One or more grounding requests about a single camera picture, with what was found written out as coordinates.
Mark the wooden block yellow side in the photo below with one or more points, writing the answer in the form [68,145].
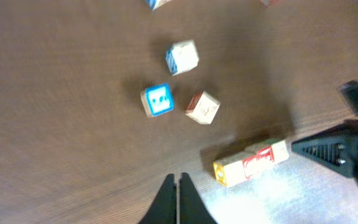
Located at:
[229,171]

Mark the wooden block far right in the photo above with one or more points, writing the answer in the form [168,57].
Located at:
[268,3]

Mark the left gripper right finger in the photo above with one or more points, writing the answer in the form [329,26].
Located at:
[192,208]

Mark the wooden block elephant picture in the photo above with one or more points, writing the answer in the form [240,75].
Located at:
[203,108]

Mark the plain wooden block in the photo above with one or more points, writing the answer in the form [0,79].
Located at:
[154,4]

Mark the red Q wooden block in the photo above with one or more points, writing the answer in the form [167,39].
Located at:
[252,167]

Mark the wooden block red A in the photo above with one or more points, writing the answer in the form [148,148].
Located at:
[280,152]

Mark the red E wooden block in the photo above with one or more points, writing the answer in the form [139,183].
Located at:
[264,150]

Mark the blue 5 wooden block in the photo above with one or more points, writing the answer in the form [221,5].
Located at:
[157,100]

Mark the wooden block ball picture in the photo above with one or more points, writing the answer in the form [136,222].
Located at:
[182,57]

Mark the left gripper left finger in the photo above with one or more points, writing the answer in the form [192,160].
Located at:
[163,210]

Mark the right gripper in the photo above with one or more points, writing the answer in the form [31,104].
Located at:
[332,148]

